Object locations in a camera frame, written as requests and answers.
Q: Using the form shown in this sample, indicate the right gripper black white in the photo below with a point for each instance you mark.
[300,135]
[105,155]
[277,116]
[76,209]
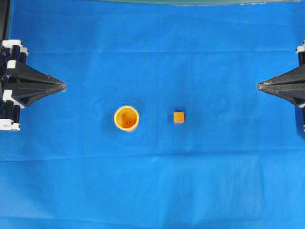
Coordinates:
[295,94]

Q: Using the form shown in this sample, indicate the yellow plastic cup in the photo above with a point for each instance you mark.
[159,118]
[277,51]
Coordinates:
[126,118]

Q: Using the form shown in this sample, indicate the dark frame post left edge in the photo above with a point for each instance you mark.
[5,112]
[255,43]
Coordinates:
[5,17]

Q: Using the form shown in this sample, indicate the orange cube block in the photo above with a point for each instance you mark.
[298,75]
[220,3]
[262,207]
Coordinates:
[179,116]

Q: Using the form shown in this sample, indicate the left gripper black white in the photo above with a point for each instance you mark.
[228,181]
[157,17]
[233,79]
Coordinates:
[20,95]

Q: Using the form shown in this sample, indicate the blue table cloth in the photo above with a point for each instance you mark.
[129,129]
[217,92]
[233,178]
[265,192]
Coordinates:
[237,162]

